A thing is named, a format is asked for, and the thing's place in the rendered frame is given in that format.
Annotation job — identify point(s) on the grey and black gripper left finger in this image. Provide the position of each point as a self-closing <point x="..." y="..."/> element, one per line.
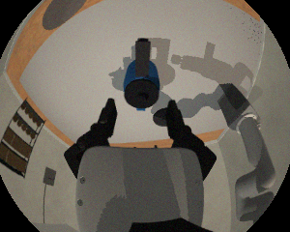
<point x="97" y="136"/>

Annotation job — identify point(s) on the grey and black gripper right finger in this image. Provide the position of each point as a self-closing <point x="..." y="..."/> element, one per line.
<point x="184" y="138"/>

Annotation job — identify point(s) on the black round disk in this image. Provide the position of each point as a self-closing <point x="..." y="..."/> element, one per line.
<point x="159" y="117"/>

